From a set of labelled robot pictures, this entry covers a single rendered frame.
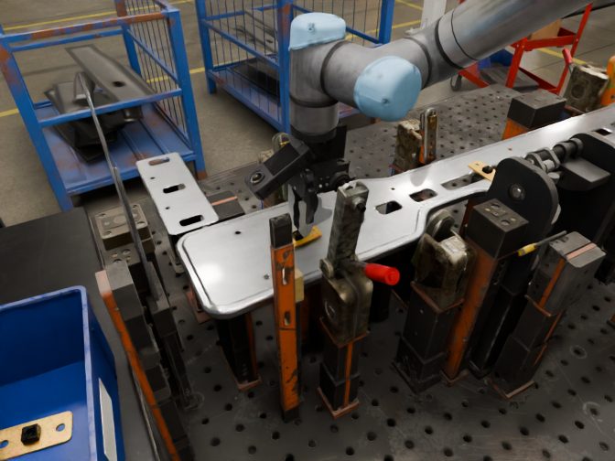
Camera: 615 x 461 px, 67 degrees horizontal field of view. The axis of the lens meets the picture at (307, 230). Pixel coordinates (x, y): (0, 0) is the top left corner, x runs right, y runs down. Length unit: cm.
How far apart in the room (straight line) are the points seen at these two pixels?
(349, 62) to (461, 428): 71
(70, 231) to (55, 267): 9
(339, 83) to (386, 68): 7
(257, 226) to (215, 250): 10
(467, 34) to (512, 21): 6
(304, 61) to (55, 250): 52
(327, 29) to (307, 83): 7
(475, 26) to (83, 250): 68
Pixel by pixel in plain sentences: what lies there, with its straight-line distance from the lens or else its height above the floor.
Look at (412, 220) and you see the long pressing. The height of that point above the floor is 100.
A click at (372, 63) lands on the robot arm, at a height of 135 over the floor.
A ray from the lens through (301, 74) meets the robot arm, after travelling 66.
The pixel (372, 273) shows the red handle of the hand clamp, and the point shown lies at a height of 113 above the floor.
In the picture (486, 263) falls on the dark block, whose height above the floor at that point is 104.
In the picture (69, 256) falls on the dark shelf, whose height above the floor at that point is 103.
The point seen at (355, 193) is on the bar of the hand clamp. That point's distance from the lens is 59.
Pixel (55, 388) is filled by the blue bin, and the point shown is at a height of 103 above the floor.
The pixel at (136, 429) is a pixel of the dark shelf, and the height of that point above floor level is 103.
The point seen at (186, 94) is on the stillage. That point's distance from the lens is 259.
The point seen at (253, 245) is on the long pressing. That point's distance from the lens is 84.
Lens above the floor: 156
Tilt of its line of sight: 40 degrees down
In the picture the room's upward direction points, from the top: straight up
